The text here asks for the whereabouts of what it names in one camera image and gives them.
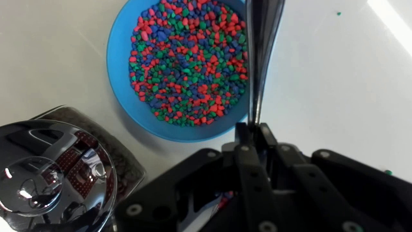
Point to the silver spoon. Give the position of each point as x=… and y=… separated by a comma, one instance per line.
x=263, y=19

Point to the colourful cereal pieces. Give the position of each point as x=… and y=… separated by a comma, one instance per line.
x=188, y=60

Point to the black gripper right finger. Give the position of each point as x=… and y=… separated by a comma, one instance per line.
x=335, y=192

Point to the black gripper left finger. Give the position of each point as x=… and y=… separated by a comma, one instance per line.
x=171, y=201

